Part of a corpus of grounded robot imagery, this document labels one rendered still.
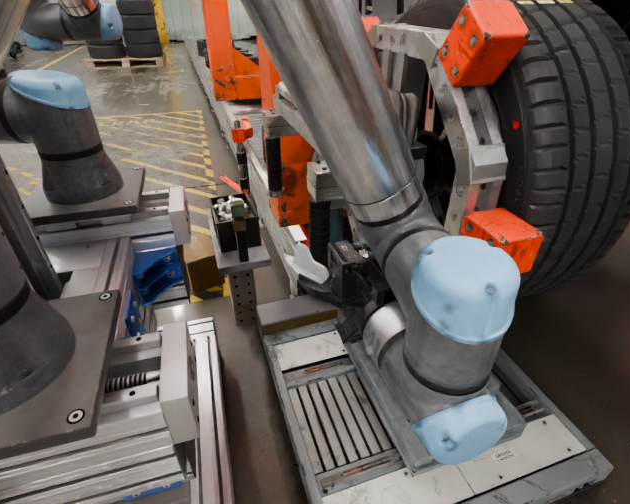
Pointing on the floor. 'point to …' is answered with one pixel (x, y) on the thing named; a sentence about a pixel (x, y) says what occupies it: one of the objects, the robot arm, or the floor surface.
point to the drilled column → (243, 296)
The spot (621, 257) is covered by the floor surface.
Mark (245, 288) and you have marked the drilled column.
